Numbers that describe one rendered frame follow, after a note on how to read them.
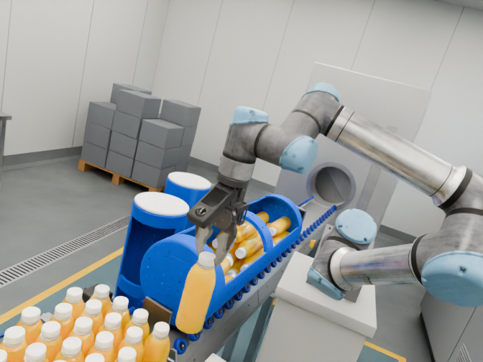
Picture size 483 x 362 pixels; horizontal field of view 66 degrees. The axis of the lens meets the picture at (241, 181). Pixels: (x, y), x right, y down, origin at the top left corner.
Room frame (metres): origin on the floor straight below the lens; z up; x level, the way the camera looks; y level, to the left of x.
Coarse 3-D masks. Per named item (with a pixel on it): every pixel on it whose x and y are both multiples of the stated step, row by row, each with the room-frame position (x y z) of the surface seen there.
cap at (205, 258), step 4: (204, 252) 0.78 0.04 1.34; (208, 252) 0.79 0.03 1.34; (200, 256) 0.76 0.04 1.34; (204, 256) 0.76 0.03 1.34; (208, 256) 0.77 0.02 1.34; (212, 256) 0.77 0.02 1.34; (200, 260) 0.76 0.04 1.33; (204, 260) 0.75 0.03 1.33; (208, 260) 0.75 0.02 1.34; (212, 260) 0.76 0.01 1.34; (204, 264) 0.75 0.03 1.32; (208, 264) 0.75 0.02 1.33; (212, 264) 0.76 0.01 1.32
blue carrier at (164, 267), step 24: (288, 216) 1.77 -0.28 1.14; (168, 240) 1.02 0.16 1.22; (192, 240) 1.04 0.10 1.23; (264, 240) 1.33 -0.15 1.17; (288, 240) 1.56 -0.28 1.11; (144, 264) 1.05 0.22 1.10; (168, 264) 1.01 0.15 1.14; (192, 264) 0.98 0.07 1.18; (264, 264) 1.32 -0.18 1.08; (144, 288) 1.04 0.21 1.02; (168, 288) 1.01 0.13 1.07; (216, 288) 0.96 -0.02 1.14; (240, 288) 1.14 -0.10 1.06
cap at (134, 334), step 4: (128, 328) 0.76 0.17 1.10; (132, 328) 0.76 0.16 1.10; (136, 328) 0.77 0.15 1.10; (140, 328) 0.77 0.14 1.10; (128, 332) 0.75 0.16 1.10; (132, 332) 0.75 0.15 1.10; (136, 332) 0.75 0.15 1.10; (140, 332) 0.76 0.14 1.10; (128, 336) 0.74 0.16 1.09; (132, 336) 0.74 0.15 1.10; (136, 336) 0.74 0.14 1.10; (140, 336) 0.75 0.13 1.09; (128, 340) 0.74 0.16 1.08; (132, 340) 0.74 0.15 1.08; (136, 340) 0.74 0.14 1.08
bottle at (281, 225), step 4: (284, 216) 1.77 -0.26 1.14; (276, 220) 1.70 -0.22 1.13; (280, 220) 1.69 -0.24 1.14; (284, 220) 1.71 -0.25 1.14; (288, 220) 1.74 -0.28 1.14; (272, 224) 1.63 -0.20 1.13; (276, 224) 1.63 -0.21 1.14; (280, 224) 1.64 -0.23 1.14; (284, 224) 1.67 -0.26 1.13; (288, 224) 1.72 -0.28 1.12; (276, 228) 1.61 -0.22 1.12; (280, 228) 1.63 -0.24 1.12; (284, 228) 1.66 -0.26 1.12; (276, 232) 1.60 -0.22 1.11; (280, 232) 1.62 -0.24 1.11
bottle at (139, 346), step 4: (124, 340) 0.75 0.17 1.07; (140, 340) 0.75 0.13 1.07; (120, 344) 0.75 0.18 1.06; (124, 344) 0.74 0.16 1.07; (128, 344) 0.74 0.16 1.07; (132, 344) 0.74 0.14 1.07; (136, 344) 0.74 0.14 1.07; (140, 344) 0.75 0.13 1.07; (120, 348) 0.74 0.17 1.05; (136, 348) 0.74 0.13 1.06; (140, 348) 0.75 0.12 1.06; (116, 352) 0.74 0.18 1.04; (140, 352) 0.74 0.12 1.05; (116, 356) 0.73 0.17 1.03; (136, 356) 0.73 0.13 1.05; (140, 356) 0.74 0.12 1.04; (136, 360) 0.73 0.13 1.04; (140, 360) 0.74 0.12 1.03
